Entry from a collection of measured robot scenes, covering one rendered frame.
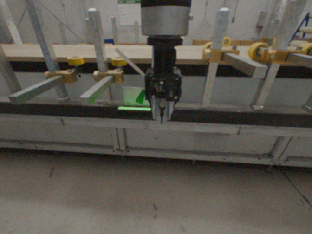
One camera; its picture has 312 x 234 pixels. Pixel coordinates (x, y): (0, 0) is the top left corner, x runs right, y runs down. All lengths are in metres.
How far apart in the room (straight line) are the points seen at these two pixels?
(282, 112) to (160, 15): 0.78
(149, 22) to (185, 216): 1.09
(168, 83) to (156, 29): 0.09
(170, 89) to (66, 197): 1.19
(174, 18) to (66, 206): 1.25
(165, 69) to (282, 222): 1.26
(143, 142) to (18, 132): 1.10
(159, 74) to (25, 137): 1.56
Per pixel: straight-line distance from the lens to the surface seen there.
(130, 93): 0.74
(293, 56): 0.80
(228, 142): 1.30
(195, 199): 1.24
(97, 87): 0.58
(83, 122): 0.97
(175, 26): 0.28
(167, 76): 0.29
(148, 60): 0.88
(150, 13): 0.29
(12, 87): 1.08
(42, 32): 0.85
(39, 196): 1.46
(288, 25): 0.80
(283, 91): 1.18
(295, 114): 0.96
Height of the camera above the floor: 1.04
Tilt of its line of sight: 30 degrees down
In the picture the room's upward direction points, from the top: straight up
